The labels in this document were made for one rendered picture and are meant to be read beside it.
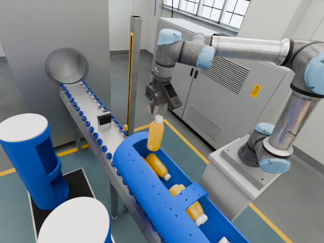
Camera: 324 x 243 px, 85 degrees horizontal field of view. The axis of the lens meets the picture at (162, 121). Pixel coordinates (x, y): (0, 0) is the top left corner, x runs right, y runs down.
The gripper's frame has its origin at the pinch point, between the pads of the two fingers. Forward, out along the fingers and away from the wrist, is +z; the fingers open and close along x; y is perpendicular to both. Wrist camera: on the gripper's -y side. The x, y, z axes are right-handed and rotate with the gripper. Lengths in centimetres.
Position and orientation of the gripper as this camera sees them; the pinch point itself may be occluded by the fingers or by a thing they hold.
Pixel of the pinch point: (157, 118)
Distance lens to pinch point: 78.7
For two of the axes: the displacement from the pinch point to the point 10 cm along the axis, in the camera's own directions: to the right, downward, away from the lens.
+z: -1.7, 7.6, 6.2
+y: -6.0, -5.8, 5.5
